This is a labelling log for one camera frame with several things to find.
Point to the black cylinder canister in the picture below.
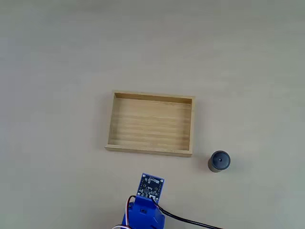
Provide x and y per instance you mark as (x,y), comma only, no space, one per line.
(219,161)

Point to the shallow wooden box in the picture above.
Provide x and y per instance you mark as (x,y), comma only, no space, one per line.
(150,124)

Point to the blue camera circuit board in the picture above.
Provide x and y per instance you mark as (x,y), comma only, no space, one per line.
(151,184)

